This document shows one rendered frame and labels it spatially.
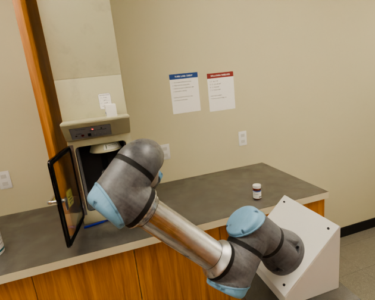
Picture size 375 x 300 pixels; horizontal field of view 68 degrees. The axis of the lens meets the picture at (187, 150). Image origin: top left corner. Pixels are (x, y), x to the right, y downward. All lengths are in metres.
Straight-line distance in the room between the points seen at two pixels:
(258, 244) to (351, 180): 2.26
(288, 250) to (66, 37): 1.31
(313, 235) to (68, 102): 1.22
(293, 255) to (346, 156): 2.05
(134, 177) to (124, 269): 0.88
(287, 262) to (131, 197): 0.54
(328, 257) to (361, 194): 2.23
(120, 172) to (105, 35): 0.97
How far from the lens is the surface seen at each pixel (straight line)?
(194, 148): 2.08
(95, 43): 1.52
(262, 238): 0.88
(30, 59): 1.44
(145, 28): 1.99
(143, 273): 1.52
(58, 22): 1.54
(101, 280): 1.51
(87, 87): 1.50
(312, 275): 1.01
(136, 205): 0.68
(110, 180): 0.68
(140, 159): 0.68
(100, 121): 1.40
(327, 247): 0.99
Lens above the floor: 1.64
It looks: 14 degrees down
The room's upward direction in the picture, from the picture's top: 6 degrees counter-clockwise
